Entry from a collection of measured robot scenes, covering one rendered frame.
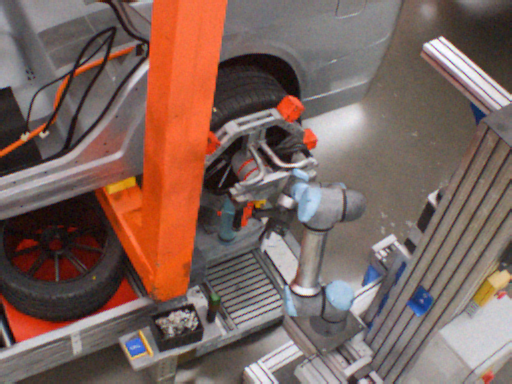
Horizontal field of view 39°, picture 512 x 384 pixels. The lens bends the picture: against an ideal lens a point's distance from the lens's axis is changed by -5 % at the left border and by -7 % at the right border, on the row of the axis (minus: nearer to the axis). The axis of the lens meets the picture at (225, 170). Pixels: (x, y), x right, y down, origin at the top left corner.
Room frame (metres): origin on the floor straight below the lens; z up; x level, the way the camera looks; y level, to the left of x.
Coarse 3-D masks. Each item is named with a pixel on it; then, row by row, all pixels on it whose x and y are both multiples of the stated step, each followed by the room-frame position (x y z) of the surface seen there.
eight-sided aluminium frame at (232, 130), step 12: (240, 120) 2.23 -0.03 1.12; (252, 120) 2.25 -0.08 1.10; (264, 120) 2.25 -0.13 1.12; (276, 120) 2.27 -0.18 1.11; (228, 132) 2.16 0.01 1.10; (240, 132) 2.17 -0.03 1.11; (300, 132) 2.36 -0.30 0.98; (228, 144) 2.14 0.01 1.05; (216, 156) 2.11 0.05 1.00; (288, 156) 2.39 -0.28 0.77; (204, 168) 2.08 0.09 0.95; (276, 168) 2.37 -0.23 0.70; (204, 192) 2.15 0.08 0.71; (204, 204) 2.10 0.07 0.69; (216, 204) 2.14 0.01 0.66
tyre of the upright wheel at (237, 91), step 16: (224, 80) 2.39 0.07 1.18; (240, 80) 2.41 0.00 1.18; (256, 80) 2.44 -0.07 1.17; (272, 80) 2.52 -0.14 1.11; (224, 96) 2.30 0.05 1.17; (240, 96) 2.31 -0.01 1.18; (256, 96) 2.33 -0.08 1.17; (272, 96) 2.37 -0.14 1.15; (224, 112) 2.23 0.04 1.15; (240, 112) 2.27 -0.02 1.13; (224, 192) 2.26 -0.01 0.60
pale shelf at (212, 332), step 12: (204, 312) 1.68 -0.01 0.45; (204, 324) 1.62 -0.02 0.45; (216, 324) 1.63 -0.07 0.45; (132, 336) 1.50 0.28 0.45; (144, 336) 1.51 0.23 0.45; (204, 336) 1.56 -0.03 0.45; (216, 336) 1.57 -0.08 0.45; (156, 348) 1.46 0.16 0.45; (180, 348) 1.48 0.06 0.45; (192, 348) 1.50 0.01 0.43; (132, 360) 1.38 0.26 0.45; (144, 360) 1.39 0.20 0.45; (156, 360) 1.40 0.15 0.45
